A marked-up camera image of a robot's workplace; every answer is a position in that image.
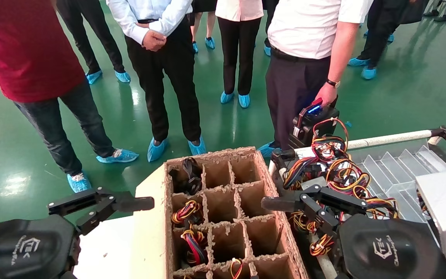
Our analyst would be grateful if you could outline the black pipe corner joint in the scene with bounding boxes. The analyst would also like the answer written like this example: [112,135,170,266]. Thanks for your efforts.
[429,125,446,147]
[271,148,297,171]

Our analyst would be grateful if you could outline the black cable bundle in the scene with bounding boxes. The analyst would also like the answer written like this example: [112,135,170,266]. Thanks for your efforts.
[168,157,204,195]

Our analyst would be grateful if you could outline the man in white shirt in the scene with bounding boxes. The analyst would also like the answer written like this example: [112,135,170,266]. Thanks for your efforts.
[266,0,374,150]

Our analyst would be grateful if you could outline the man in light blue shirt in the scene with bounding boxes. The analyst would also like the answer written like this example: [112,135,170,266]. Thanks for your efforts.
[106,0,202,142]

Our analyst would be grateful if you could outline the bare-legged person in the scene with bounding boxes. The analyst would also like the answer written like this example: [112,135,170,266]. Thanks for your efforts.
[191,0,216,41]

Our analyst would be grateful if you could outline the clasped hand of bystander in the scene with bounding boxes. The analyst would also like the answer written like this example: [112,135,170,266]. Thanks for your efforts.
[142,30,168,52]

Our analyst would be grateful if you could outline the woman in white top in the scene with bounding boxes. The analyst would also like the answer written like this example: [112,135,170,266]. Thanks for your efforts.
[215,0,264,95]

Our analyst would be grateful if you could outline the brown cardboard divider box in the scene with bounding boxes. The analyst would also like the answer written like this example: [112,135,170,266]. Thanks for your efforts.
[164,146,309,279]

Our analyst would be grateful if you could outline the person in black clothing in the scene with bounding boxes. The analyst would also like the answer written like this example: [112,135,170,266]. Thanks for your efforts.
[399,0,431,24]

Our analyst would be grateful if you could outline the silver power supply unit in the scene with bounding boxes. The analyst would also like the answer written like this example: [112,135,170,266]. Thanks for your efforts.
[300,176,329,191]

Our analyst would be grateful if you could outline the hand with wristwatch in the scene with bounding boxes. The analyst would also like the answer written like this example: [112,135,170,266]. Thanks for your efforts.
[315,82,339,107]

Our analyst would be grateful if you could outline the wire harness with red loop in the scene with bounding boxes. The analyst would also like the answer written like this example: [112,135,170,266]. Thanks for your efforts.
[310,117,350,161]

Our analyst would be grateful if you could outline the person in dark trousers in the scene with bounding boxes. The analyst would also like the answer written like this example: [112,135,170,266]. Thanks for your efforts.
[56,0,126,74]
[359,0,401,70]
[264,0,280,49]

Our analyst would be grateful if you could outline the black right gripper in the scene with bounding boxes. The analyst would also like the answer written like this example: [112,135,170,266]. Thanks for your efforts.
[261,184,446,279]

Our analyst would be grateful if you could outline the clear acrylic divider tray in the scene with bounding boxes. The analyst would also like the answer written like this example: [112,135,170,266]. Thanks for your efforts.
[349,145,446,225]

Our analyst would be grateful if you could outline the black device with blue lights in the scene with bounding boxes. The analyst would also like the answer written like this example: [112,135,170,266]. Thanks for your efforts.
[288,98,340,150]

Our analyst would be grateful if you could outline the man in red shirt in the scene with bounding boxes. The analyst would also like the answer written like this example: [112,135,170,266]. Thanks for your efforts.
[0,0,116,176]

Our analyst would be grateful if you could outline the person in black shoes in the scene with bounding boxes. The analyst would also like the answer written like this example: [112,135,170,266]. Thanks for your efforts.
[424,0,446,22]

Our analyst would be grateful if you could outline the bare forearm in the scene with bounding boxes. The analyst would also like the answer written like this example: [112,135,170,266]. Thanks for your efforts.
[328,21,360,84]

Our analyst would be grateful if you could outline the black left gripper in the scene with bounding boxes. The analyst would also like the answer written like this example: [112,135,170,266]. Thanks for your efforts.
[0,187,155,279]

